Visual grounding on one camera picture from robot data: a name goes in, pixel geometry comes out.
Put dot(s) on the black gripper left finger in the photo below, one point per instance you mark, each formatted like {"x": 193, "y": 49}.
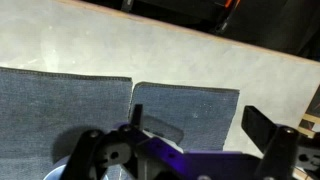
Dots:
{"x": 83, "y": 156}

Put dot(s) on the dark blue cloth mat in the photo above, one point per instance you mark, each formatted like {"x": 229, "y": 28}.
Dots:
{"x": 200, "y": 113}
{"x": 50, "y": 106}

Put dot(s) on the blue bowl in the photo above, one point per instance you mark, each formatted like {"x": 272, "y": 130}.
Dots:
{"x": 55, "y": 173}

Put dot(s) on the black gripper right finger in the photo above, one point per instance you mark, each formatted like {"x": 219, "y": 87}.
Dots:
{"x": 260, "y": 126}

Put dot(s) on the wooden slat-back chair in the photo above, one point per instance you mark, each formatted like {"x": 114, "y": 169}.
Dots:
{"x": 311, "y": 119}

